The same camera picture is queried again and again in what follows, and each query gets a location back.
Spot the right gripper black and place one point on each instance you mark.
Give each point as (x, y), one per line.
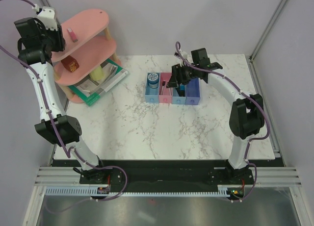
(177, 72)

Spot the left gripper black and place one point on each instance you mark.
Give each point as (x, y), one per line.
(58, 35)

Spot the blue tape roll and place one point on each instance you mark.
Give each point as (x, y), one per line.
(153, 80)

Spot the white blue pen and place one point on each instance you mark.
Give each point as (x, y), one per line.
(162, 88)

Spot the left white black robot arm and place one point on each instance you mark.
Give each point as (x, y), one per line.
(36, 46)

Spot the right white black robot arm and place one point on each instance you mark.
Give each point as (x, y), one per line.
(246, 116)

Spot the pink bin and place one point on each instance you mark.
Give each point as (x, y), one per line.
(167, 93)

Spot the light blue middle bin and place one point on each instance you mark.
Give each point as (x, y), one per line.
(176, 99)

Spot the light blue bin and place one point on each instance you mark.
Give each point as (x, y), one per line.
(151, 95)
(176, 99)

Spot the pink white eraser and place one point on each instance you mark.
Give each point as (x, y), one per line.
(72, 35)

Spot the purple blue bin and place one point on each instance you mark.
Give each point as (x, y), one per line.
(193, 92)

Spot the light blue left bin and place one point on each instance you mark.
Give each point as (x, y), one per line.
(151, 95)

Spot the red brown patterned box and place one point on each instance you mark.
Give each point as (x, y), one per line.
(70, 63)

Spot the pink three-tier wooden shelf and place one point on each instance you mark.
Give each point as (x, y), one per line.
(94, 46)

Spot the pale yellow cylinder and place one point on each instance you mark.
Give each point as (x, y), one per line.
(97, 74)

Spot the green spiral notebook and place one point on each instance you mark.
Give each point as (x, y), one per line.
(90, 91)

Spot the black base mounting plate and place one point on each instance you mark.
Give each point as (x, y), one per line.
(167, 176)

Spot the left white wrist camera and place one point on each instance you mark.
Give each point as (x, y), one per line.
(47, 16)

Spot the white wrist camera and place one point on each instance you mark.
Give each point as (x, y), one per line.
(182, 55)
(47, 16)

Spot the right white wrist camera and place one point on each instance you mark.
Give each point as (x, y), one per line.
(182, 55)

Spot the right white cable duct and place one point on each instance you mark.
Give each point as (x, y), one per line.
(223, 191)

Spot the white cable duct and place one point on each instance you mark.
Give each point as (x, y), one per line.
(223, 191)
(77, 191)

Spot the left white cable duct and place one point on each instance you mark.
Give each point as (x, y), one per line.
(77, 191)

